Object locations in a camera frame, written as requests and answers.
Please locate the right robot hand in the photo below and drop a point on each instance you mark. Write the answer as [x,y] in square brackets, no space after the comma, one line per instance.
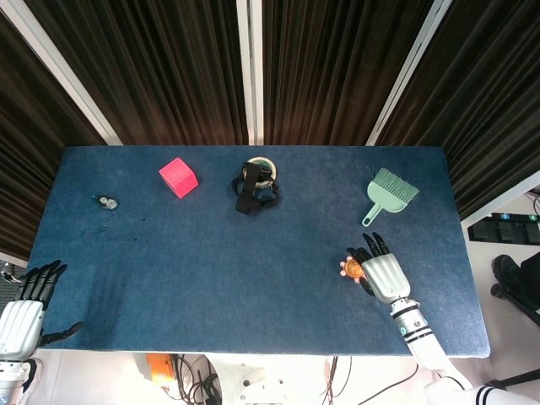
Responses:
[381,274]

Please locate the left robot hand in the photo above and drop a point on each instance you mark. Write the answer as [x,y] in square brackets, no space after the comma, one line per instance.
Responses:
[21,314]

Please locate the small orange turtle toy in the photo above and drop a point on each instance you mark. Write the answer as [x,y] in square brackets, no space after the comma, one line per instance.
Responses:
[352,268]

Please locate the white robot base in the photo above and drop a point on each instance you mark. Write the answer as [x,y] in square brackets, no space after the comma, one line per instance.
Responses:
[270,381]

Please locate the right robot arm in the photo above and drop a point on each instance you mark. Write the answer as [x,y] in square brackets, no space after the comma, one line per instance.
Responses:
[426,341]

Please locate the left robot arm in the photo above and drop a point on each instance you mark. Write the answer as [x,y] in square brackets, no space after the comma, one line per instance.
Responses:
[12,377]

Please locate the green dustpan brush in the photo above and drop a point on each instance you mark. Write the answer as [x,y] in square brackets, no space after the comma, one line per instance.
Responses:
[389,194]

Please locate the blue table cloth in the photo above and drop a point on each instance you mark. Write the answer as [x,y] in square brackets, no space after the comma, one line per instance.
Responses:
[253,261]

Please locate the black foot pedal box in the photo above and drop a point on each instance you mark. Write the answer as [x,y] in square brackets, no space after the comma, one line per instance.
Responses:
[506,230]

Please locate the orange device under table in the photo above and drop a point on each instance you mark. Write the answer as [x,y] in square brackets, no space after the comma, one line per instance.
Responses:
[159,373]

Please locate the tape roll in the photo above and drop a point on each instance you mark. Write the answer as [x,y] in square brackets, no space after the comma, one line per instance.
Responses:
[262,170]

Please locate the pink cube block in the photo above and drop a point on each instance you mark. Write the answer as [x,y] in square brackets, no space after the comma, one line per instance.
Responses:
[179,177]

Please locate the dark pleated curtain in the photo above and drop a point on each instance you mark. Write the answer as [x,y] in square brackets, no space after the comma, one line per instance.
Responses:
[177,67]

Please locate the white curtain frame post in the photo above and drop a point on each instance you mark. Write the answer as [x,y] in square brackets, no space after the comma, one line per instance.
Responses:
[250,71]
[59,69]
[407,71]

